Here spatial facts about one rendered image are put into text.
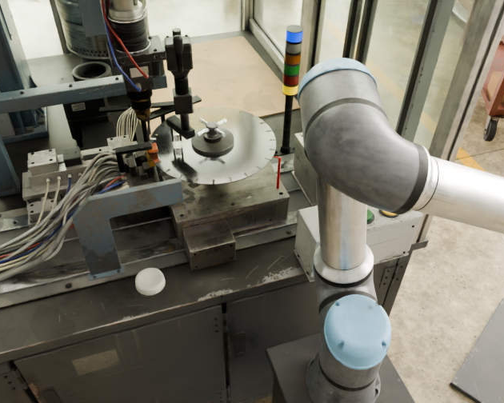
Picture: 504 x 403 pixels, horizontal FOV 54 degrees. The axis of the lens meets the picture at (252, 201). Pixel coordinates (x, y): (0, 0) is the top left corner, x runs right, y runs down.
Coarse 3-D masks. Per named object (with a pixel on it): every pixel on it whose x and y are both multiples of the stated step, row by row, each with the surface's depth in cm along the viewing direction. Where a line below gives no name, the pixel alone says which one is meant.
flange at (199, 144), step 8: (224, 128) 133; (200, 136) 130; (208, 136) 127; (216, 136) 127; (232, 136) 130; (192, 144) 128; (200, 144) 127; (208, 144) 127; (216, 144) 127; (224, 144) 127; (232, 144) 128; (200, 152) 126; (208, 152) 125; (216, 152) 125; (224, 152) 126
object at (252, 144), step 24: (192, 120) 137; (216, 120) 137; (240, 120) 137; (168, 144) 129; (240, 144) 129; (264, 144) 129; (168, 168) 122; (192, 168) 122; (216, 168) 122; (240, 168) 122
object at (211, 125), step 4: (200, 120) 128; (204, 120) 128; (224, 120) 128; (204, 124) 128; (208, 124) 126; (212, 124) 126; (216, 124) 126; (220, 124) 128; (208, 128) 125; (212, 128) 125; (216, 128) 126; (200, 132) 124; (204, 132) 125; (208, 132) 126; (212, 132) 126; (216, 132) 125; (220, 132) 125; (212, 136) 127; (224, 136) 124
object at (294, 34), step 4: (288, 28) 131; (292, 28) 132; (296, 28) 132; (300, 28) 132; (288, 32) 131; (292, 32) 130; (296, 32) 130; (300, 32) 130; (288, 36) 131; (292, 36) 131; (296, 36) 131; (300, 36) 131; (288, 40) 132; (292, 40) 131; (296, 40) 131; (300, 40) 132
